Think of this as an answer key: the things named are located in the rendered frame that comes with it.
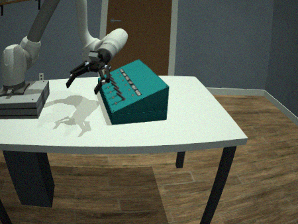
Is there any teal console panel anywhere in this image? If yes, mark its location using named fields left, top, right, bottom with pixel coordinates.
left=99, top=59, right=170, bottom=125

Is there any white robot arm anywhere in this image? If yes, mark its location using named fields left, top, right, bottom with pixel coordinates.
left=0, top=0, right=128, bottom=97

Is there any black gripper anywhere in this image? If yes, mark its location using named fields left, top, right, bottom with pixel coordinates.
left=66, top=50, right=111, bottom=95

